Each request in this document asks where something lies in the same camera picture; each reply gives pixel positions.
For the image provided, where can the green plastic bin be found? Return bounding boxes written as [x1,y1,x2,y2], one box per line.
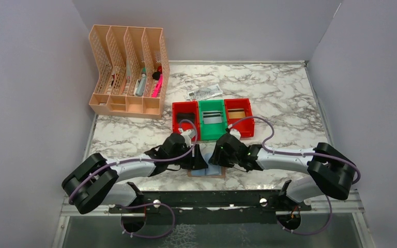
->
[198,100,228,141]

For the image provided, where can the clear protractor ruler packet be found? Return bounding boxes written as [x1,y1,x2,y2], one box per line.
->
[187,84,223,101]

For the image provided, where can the black binder clip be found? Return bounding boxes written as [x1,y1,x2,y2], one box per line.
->
[152,66,163,81]

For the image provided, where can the grey green marker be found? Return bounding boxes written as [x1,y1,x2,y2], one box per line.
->
[133,68,147,97]

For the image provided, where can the red plastic bin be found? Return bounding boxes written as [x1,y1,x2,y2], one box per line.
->
[172,101,201,141]
[223,98,255,138]

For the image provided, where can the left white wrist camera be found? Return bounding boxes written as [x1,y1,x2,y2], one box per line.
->
[178,129,195,141]

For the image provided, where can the peach plastic file organizer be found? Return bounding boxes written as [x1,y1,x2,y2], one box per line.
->
[88,25,170,119]

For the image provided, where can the tan leather card holder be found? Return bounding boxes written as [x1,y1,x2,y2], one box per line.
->
[187,165,225,178]

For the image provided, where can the pink highlighter pen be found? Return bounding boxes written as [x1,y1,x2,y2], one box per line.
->
[151,73,163,98]

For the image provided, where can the black card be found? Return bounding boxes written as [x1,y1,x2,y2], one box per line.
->
[176,113,196,126]
[176,112,196,122]

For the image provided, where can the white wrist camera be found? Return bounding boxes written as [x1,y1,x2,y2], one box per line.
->
[226,128,241,140]
[178,129,195,141]

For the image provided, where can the right red plastic bin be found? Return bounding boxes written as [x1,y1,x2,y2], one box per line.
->
[223,98,255,138]

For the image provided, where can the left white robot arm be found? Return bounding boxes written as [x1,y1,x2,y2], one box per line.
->
[62,129,200,214]

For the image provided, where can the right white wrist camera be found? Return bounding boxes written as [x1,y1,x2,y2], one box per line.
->
[226,128,241,140]

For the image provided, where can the left red plastic bin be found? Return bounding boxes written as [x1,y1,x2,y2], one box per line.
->
[172,101,201,141]

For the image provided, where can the silver card from holder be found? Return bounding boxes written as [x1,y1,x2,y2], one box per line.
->
[203,114,222,125]

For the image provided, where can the gold card with stripe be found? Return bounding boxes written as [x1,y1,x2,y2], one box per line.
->
[227,108,246,119]

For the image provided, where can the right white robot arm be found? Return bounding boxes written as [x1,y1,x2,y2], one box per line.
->
[209,133,361,203]

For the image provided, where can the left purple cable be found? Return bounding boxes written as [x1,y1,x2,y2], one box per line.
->
[68,119,199,239]

